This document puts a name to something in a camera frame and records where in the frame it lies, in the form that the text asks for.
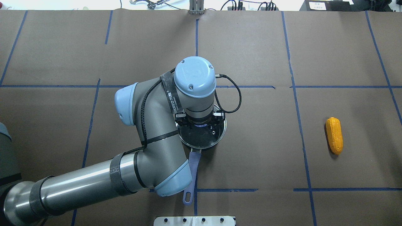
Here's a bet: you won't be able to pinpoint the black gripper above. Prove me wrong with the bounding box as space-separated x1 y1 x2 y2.
175 112 225 129

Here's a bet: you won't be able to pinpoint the yellow corn cob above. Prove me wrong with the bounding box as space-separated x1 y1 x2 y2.
325 117 344 155

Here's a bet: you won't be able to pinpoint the glass lid with blue knob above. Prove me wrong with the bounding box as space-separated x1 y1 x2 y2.
176 105 227 150

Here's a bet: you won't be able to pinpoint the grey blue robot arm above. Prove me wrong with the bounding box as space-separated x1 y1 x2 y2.
1 56 217 226

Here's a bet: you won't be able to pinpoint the black clamp tool at back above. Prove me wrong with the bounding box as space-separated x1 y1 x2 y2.
129 0 169 10

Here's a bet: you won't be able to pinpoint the black box with white label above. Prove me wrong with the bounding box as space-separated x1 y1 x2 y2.
299 0 353 12

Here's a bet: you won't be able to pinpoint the black saucepan with purple handle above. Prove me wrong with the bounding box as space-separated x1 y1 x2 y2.
176 105 227 205

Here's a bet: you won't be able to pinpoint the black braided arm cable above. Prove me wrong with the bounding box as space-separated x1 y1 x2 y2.
141 68 242 148

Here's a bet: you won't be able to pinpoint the white bracket plate with bolts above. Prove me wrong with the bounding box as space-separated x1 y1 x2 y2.
153 216 237 226

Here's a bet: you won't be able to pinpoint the grey metal post clamp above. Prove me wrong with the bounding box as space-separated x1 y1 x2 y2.
189 0 205 15

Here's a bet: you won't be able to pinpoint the black cables on back edge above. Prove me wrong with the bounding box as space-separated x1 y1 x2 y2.
220 0 277 12

